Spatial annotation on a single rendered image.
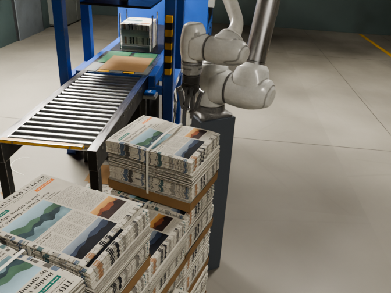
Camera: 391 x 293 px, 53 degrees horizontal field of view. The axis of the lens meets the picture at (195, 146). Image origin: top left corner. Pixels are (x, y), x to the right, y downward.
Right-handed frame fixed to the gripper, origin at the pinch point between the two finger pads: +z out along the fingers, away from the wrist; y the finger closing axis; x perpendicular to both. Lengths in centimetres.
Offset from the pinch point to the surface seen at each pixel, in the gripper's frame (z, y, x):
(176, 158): 0.6, 11.7, -35.7
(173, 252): 29, 19, -51
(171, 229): 24, 16, -47
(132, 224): 1, 19, -75
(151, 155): 2.2, 1.4, -35.7
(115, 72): 27, -117, 111
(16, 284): 1, 7, -106
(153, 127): 0.3, -8.3, -16.9
